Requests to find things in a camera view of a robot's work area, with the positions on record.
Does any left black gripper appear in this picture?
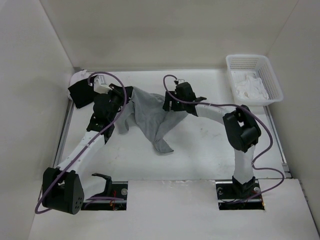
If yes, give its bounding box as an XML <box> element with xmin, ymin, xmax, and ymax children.
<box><xmin>104</xmin><ymin>84</ymin><xmax>133</xmax><ymax>122</ymax></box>

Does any grey tank top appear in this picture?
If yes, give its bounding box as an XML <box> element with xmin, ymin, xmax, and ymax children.
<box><xmin>115</xmin><ymin>87</ymin><xmax>188</xmax><ymax>154</ymax></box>

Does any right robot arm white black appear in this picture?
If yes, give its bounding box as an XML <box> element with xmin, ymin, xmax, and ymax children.
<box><xmin>162</xmin><ymin>82</ymin><xmax>261</xmax><ymax>198</ymax></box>

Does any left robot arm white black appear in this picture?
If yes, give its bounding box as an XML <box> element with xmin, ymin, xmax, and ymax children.
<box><xmin>37</xmin><ymin>84</ymin><xmax>133</xmax><ymax>215</ymax></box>

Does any folded black tank top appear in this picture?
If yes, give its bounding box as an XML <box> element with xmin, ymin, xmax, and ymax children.
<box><xmin>68</xmin><ymin>79</ymin><xmax>98</xmax><ymax>109</ymax></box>

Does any folded white tank top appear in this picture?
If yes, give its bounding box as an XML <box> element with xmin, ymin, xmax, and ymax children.
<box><xmin>69</xmin><ymin>70</ymin><xmax>90</xmax><ymax>87</ymax></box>

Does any white tank top in basket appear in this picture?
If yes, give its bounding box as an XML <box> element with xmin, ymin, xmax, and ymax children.
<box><xmin>234</xmin><ymin>73</ymin><xmax>269</xmax><ymax>100</ymax></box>

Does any white plastic basket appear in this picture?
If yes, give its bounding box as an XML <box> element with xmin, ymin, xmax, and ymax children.
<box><xmin>225</xmin><ymin>54</ymin><xmax>284</xmax><ymax>106</ymax></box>

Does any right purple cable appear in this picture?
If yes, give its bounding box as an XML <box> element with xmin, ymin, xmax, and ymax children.
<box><xmin>162</xmin><ymin>74</ymin><xmax>286</xmax><ymax>203</ymax></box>

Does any purple cable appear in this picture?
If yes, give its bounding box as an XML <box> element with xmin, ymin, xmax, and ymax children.
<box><xmin>34</xmin><ymin>71</ymin><xmax>127</xmax><ymax>215</ymax></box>
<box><xmin>162</xmin><ymin>74</ymin><xmax>286</xmax><ymax>203</ymax></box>

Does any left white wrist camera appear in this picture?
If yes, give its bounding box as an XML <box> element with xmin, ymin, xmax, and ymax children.
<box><xmin>93</xmin><ymin>75</ymin><xmax>112</xmax><ymax>94</ymax></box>

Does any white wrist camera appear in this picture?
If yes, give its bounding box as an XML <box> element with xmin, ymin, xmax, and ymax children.
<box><xmin>174</xmin><ymin>78</ymin><xmax>185</xmax><ymax>85</ymax></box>
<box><xmin>93</xmin><ymin>75</ymin><xmax>112</xmax><ymax>94</ymax></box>

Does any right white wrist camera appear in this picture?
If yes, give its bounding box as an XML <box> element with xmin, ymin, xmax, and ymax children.
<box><xmin>174</xmin><ymin>78</ymin><xmax>185</xmax><ymax>85</ymax></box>

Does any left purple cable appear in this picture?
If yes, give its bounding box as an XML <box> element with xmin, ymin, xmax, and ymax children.
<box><xmin>34</xmin><ymin>71</ymin><xmax>127</xmax><ymax>215</ymax></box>

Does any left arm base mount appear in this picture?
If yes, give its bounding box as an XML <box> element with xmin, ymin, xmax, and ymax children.
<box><xmin>81</xmin><ymin>173</ymin><xmax>129</xmax><ymax>211</ymax></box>

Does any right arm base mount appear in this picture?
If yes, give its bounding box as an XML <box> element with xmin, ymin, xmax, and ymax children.
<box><xmin>215</xmin><ymin>180</ymin><xmax>265</xmax><ymax>211</ymax></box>

